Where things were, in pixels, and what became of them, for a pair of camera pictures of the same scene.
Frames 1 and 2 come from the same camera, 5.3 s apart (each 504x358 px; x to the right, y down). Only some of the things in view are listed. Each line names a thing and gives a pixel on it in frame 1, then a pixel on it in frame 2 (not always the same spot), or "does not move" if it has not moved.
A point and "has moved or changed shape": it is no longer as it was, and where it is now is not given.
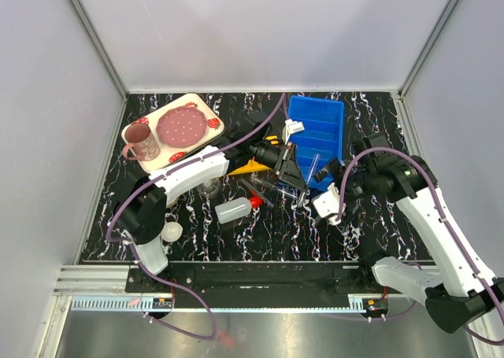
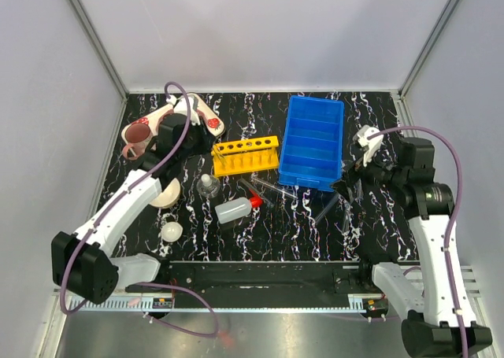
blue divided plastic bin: [323, 120] does not move
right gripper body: [357, 186] -> [376, 172]
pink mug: [142, 142] does not move
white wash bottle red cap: [236, 208] does not move
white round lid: [172, 231] does not move
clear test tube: [260, 194] does not move
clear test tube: [314, 167] has moved or changed shape
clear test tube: [272, 186] does not move
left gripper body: [268, 156] -> [198, 143]
